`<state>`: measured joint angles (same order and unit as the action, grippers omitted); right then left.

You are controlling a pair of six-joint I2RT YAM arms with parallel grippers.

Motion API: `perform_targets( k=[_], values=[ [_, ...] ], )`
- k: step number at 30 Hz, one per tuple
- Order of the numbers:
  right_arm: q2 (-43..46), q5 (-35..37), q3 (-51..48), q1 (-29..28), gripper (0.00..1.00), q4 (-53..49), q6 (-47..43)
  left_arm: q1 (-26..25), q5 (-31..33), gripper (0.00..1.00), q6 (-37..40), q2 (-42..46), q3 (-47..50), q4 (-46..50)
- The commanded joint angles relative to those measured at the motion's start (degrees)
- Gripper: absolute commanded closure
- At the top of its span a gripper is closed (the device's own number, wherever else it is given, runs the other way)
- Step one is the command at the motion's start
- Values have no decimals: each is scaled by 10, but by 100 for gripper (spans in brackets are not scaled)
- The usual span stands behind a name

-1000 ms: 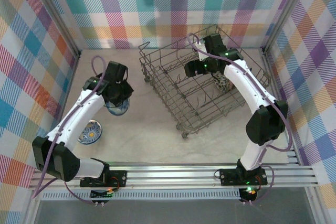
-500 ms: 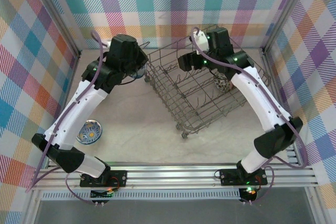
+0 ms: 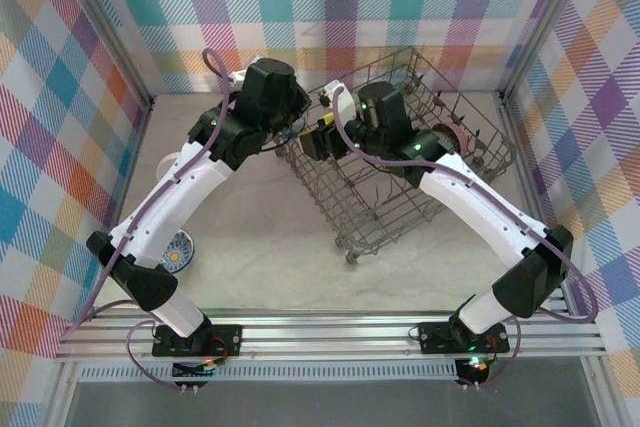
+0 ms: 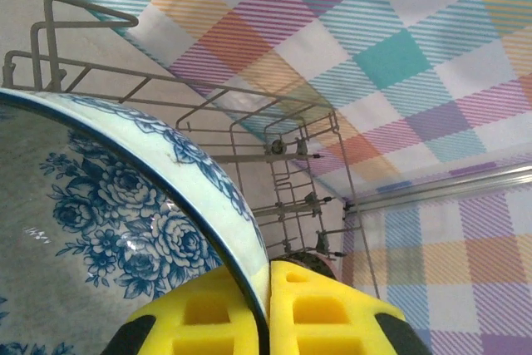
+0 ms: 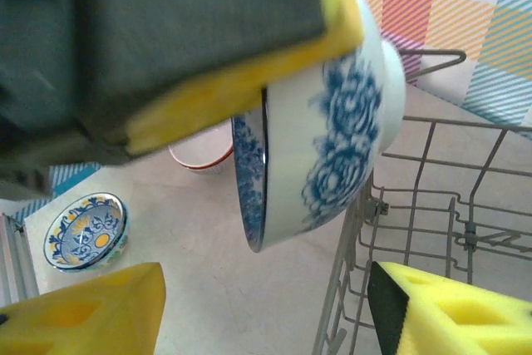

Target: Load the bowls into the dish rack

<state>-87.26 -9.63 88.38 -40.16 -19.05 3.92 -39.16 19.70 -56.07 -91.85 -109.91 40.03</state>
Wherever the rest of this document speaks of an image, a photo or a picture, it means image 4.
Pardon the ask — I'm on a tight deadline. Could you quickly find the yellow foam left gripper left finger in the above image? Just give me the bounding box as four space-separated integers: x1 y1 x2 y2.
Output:
99 265 264 355

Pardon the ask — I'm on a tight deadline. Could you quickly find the grey wire dish rack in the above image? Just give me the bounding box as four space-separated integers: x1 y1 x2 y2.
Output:
0 0 382 302

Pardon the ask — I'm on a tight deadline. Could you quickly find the white blue rose bowl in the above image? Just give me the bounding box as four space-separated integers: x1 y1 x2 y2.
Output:
0 87 271 355

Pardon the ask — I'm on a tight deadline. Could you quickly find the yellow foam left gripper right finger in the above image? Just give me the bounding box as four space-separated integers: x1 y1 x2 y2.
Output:
268 258 432 355

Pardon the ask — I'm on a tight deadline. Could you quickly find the aluminium frame post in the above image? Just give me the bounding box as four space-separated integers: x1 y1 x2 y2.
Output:
347 158 532 211

